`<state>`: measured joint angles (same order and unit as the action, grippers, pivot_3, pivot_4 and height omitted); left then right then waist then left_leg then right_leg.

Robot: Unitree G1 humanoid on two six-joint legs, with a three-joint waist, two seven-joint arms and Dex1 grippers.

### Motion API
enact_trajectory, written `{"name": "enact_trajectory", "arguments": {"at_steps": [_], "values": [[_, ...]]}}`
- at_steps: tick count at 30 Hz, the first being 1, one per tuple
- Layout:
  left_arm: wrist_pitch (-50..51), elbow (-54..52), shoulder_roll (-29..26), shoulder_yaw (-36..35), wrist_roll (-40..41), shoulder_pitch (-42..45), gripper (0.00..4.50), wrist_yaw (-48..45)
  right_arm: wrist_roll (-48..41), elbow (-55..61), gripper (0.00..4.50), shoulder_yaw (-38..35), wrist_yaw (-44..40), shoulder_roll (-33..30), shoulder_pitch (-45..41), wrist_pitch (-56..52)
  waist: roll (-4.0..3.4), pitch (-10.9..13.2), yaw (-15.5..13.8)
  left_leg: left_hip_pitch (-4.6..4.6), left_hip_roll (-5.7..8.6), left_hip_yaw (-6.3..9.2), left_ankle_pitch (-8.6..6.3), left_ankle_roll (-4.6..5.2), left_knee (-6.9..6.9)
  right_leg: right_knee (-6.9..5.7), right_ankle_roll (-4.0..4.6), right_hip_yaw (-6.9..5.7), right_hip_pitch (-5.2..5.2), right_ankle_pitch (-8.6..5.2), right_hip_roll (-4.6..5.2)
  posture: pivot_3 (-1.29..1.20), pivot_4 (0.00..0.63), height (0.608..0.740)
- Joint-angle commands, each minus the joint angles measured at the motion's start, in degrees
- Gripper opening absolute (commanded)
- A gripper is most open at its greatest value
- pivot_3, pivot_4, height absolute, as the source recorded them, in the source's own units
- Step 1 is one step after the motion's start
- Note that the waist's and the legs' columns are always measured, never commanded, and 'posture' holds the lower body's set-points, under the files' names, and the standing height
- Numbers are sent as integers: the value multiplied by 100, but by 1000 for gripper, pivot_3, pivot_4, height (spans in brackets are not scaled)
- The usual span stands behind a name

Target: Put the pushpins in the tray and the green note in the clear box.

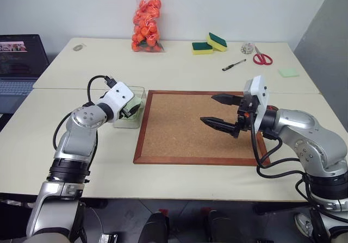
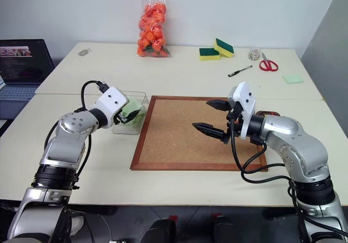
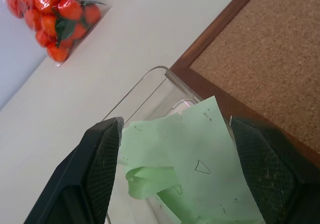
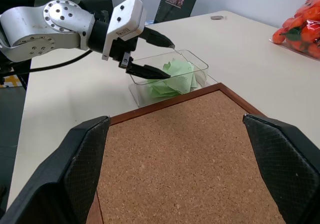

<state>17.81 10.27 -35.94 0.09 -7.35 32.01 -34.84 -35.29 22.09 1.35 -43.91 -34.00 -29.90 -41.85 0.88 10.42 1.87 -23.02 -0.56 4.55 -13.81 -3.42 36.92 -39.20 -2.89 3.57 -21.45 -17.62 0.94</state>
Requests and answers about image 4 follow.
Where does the bag of oranges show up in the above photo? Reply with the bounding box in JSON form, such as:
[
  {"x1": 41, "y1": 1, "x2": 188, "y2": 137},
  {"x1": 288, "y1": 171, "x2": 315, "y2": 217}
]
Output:
[{"x1": 269, "y1": 0, "x2": 320, "y2": 61}]

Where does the clear plastic box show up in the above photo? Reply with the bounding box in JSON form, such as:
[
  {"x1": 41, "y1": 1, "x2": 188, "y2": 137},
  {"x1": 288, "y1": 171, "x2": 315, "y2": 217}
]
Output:
[{"x1": 128, "y1": 49, "x2": 218, "y2": 108}]

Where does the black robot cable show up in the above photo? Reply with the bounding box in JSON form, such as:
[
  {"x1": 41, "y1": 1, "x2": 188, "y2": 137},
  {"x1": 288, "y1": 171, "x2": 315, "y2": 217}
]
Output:
[{"x1": 0, "y1": 50, "x2": 91, "y2": 75}]

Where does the green note with writing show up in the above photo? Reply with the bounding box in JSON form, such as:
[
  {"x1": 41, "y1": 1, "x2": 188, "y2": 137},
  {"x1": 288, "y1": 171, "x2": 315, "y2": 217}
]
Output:
[{"x1": 163, "y1": 68, "x2": 199, "y2": 95}]

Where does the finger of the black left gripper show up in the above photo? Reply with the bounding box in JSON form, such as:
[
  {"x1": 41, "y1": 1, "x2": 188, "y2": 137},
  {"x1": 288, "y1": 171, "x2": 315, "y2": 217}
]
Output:
[
  {"x1": 138, "y1": 27, "x2": 176, "y2": 50},
  {"x1": 125, "y1": 63, "x2": 172, "y2": 80}
]

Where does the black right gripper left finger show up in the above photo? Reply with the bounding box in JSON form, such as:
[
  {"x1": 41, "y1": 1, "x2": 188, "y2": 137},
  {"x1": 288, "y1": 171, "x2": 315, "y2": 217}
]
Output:
[{"x1": 0, "y1": 115, "x2": 111, "y2": 224}]

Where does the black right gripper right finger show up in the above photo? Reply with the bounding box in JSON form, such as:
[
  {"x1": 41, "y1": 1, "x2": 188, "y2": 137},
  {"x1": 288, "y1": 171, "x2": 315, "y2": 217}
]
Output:
[{"x1": 242, "y1": 113, "x2": 320, "y2": 224}]

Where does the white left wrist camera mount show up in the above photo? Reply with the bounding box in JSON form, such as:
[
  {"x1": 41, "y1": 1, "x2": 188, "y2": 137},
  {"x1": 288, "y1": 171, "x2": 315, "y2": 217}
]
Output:
[{"x1": 101, "y1": 0, "x2": 148, "y2": 61}]

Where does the cork board with wooden frame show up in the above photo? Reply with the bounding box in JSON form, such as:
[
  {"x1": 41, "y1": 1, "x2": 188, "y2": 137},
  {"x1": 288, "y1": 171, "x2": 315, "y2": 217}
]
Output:
[{"x1": 86, "y1": 82, "x2": 287, "y2": 224}]

